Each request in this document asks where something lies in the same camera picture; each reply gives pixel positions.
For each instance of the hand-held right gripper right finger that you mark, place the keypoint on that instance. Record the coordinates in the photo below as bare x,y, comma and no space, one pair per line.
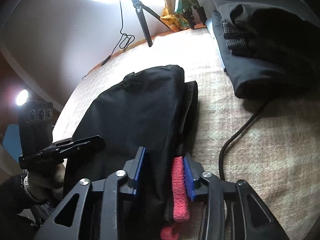
190,180

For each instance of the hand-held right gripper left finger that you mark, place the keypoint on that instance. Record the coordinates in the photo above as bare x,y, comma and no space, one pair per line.
140,170

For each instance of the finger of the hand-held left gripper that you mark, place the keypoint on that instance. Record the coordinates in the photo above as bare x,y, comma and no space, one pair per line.
85,145

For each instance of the black pants with red waistband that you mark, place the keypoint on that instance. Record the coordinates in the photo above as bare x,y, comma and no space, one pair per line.
140,110

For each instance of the person's left forearm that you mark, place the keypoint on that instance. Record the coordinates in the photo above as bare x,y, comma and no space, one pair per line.
12,200

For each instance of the stack of folded dark pants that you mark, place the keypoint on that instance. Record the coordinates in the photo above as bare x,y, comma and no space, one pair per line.
262,75

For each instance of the person's left hand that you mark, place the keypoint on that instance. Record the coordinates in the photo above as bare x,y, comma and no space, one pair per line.
42,180

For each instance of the blue plastic object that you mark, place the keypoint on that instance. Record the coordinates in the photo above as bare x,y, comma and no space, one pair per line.
12,137

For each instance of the silver wristwatch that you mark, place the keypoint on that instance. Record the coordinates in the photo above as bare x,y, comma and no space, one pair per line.
25,183

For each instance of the beige blanket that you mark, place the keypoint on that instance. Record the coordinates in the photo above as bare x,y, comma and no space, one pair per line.
262,142

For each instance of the black tripod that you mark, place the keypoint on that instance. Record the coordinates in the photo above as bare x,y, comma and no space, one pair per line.
143,22

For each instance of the colourful wall picture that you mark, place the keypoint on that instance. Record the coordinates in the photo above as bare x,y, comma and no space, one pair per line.
180,5

